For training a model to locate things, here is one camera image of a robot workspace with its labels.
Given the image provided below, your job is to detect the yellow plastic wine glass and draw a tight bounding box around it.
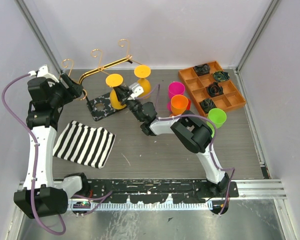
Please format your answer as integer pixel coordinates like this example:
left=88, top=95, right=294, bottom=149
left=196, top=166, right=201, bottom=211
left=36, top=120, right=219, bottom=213
left=134, top=64, right=152, bottom=99

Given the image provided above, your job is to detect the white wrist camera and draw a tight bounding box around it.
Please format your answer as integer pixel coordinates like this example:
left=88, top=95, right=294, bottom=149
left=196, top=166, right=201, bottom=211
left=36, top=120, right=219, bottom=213
left=128, top=82, right=144, bottom=100
left=28, top=64, right=60, bottom=83

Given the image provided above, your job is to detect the orange plastic wine glass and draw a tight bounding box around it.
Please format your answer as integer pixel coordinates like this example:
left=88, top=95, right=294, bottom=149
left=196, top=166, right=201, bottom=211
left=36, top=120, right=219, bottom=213
left=169, top=94, right=189, bottom=116

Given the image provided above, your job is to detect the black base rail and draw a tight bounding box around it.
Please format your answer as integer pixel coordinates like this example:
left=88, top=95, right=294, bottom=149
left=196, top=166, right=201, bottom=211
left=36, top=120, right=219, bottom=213
left=78, top=178, right=227, bottom=205

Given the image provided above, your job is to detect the orange compartment tray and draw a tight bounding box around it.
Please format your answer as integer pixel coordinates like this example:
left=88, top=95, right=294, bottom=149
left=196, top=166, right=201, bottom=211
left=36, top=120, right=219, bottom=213
left=178, top=61, right=246, bottom=117

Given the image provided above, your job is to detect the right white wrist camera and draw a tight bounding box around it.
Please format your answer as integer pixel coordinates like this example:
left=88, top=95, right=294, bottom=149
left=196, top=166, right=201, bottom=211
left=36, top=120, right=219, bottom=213
left=128, top=82, right=144, bottom=100

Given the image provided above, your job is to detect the white slotted cable duct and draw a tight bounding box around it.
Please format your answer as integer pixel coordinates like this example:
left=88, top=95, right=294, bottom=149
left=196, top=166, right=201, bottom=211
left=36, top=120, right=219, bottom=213
left=67, top=201, right=213, bottom=212

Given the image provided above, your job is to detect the green plastic wine glass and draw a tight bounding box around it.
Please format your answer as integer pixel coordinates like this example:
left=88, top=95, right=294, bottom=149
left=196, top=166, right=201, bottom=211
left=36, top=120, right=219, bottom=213
left=208, top=108, right=227, bottom=129

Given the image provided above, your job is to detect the dark rose bottom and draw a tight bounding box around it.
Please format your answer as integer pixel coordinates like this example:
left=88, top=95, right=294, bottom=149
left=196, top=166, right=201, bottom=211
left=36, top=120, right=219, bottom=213
left=199, top=98, right=216, bottom=114

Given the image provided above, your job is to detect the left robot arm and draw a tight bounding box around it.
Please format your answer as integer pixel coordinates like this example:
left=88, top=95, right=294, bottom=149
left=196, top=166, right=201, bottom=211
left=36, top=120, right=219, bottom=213
left=13, top=73, right=90, bottom=219

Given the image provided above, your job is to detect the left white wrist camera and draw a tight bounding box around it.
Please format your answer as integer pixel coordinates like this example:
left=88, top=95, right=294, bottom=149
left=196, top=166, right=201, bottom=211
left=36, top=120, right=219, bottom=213
left=28, top=64, right=60, bottom=83

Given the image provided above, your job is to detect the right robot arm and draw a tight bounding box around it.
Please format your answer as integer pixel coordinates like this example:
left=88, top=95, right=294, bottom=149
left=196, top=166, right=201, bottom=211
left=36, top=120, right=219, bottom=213
left=113, top=83, right=235, bottom=199

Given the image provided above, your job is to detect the dark rose top left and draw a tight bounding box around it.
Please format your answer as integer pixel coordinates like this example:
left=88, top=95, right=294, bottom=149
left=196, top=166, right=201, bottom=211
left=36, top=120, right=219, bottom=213
left=193, top=63, right=211, bottom=77

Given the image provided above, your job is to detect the pink plastic wine glass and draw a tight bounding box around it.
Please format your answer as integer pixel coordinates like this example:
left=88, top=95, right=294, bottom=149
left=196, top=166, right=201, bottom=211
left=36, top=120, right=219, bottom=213
left=167, top=81, right=186, bottom=111

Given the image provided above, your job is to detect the dark green rose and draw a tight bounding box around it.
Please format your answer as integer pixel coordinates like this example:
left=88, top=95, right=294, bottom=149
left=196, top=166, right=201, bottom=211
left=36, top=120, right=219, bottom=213
left=212, top=71, right=230, bottom=83

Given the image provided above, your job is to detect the dark red rose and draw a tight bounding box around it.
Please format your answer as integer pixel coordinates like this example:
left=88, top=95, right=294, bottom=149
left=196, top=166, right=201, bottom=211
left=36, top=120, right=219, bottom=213
left=206, top=82, right=224, bottom=98

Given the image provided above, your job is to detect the black white striped cloth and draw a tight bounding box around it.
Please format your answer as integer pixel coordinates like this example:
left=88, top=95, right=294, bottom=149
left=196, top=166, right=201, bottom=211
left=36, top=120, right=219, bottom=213
left=53, top=120, right=116, bottom=169

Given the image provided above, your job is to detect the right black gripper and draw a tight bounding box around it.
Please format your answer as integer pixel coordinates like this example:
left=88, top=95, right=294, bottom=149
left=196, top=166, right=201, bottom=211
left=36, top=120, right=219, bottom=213
left=112, top=84, right=143, bottom=123

